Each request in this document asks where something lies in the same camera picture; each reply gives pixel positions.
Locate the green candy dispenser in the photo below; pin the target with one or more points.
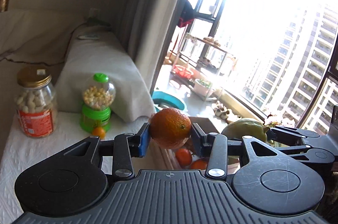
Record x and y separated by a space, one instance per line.
98 95

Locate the pink cardboard box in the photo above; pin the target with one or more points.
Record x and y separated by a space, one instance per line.
158 158

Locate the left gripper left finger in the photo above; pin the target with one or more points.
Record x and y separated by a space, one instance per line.
123 148

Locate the teal plastic basin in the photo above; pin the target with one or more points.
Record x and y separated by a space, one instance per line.
165 100

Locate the small planter with greens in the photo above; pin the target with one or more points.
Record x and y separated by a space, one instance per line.
202 87

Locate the mandarin with green leaf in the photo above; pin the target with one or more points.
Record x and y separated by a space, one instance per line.
184 157

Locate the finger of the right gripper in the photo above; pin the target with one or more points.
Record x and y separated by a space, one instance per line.
291 136
309 154

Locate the small orange kumquat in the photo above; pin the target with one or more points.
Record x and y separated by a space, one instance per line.
99 132

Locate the large green pear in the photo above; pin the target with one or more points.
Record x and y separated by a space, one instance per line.
243 127

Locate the gold metal tin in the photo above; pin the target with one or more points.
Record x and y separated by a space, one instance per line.
4 4

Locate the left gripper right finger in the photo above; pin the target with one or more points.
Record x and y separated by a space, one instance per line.
216 148

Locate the red plastic basket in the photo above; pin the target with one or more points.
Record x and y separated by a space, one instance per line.
183 72

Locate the glass jar red label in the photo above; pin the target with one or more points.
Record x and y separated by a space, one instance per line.
36 102

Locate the orange mandarin front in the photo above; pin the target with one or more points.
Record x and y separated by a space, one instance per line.
200 164

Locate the hanging dark red clothes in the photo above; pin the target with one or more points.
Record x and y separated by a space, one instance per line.
187 15

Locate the orange mandarin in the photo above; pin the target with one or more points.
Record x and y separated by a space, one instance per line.
200 164
170 128

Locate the metal shoe rack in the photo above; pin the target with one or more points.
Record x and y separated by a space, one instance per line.
205 54

